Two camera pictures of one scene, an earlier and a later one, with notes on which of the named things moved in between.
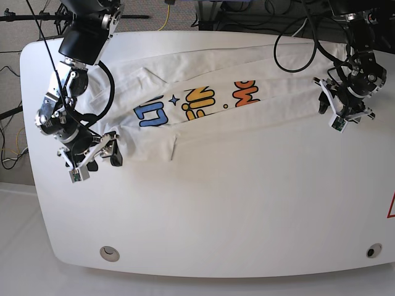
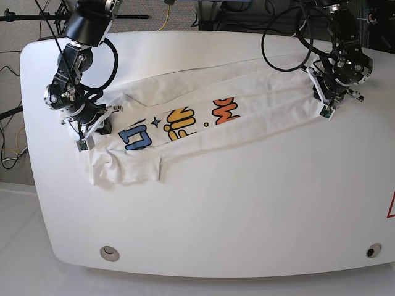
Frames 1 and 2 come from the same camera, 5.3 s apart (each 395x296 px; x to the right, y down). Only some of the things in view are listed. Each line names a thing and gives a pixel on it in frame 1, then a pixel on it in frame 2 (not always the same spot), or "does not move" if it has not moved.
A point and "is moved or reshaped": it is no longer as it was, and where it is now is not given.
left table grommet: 109,254 does not move
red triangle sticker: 388,214 does not move
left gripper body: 83,150 to 86,118
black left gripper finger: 116,159 to 106,129
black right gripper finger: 324,102 to 315,94
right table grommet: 373,250 does not move
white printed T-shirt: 151,101 is moved or reshaped
